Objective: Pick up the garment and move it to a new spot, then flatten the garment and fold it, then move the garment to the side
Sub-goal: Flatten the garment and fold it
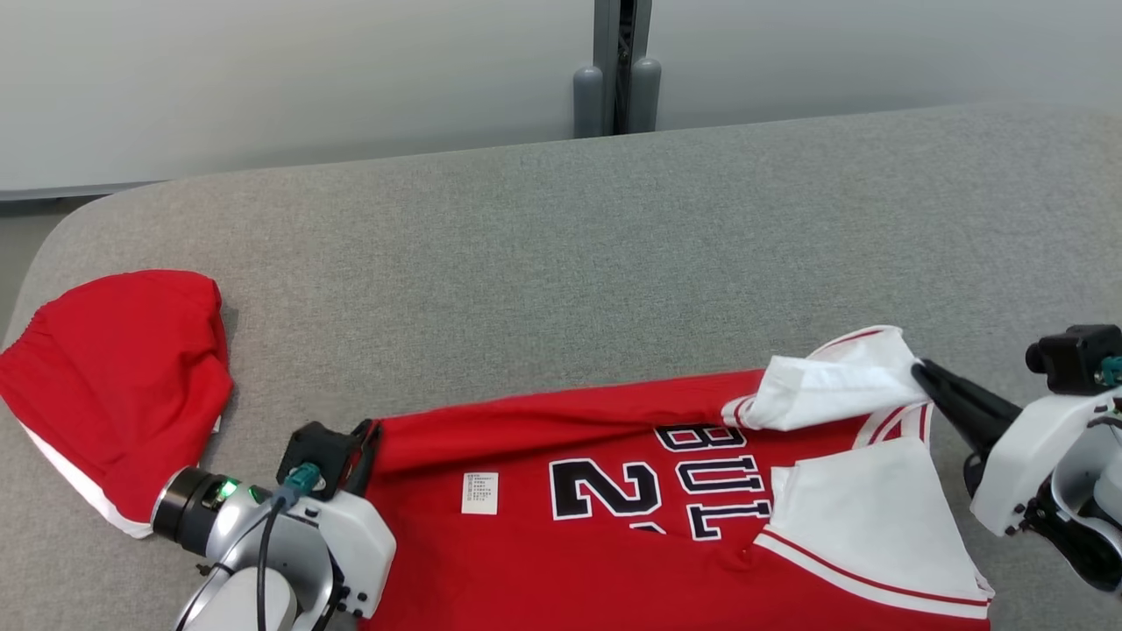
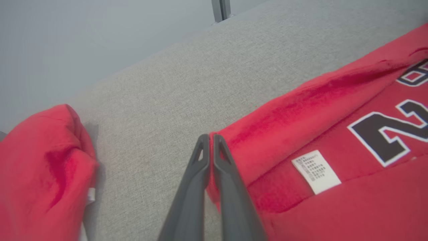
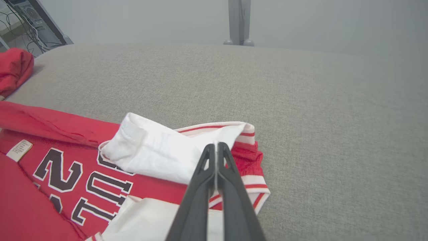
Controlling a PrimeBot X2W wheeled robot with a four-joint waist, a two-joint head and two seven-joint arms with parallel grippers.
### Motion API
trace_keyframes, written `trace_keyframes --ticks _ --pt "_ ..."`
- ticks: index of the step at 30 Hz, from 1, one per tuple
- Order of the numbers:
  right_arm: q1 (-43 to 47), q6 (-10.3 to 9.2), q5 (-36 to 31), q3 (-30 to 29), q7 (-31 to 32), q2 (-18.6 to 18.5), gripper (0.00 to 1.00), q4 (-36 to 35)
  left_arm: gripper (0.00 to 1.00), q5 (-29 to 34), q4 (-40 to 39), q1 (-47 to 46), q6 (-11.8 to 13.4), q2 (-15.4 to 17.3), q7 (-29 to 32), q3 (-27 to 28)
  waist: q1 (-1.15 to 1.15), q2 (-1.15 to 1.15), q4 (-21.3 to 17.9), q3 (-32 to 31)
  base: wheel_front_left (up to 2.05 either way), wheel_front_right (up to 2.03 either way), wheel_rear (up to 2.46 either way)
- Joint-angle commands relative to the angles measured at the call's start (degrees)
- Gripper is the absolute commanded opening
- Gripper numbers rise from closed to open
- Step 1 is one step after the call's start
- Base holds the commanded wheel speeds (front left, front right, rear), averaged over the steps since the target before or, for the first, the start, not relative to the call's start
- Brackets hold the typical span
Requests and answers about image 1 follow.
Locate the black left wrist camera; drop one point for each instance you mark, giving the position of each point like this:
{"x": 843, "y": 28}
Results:
{"x": 316, "y": 451}

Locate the red white basketball jersey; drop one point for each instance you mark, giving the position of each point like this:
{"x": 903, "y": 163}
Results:
{"x": 543, "y": 578}

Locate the grey partition joint post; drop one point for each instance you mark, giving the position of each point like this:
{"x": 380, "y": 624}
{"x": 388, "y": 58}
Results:
{"x": 605, "y": 35}

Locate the red shorts white stripe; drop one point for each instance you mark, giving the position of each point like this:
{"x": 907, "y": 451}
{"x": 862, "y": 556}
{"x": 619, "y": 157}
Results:
{"x": 123, "y": 377}

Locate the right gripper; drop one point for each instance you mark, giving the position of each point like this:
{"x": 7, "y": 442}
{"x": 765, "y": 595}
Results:
{"x": 1034, "y": 447}

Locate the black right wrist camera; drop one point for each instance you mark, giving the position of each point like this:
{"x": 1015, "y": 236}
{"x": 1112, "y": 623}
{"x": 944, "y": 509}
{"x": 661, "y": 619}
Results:
{"x": 1074, "y": 355}

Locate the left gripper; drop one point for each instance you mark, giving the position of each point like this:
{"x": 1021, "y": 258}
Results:
{"x": 364, "y": 552}

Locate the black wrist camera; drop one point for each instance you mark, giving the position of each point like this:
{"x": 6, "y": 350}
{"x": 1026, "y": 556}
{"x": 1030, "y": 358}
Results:
{"x": 316, "y": 451}
{"x": 1074, "y": 355}

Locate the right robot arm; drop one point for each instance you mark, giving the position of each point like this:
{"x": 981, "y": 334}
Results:
{"x": 1096, "y": 526}

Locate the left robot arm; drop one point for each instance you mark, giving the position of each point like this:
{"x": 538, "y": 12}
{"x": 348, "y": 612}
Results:
{"x": 245, "y": 605}

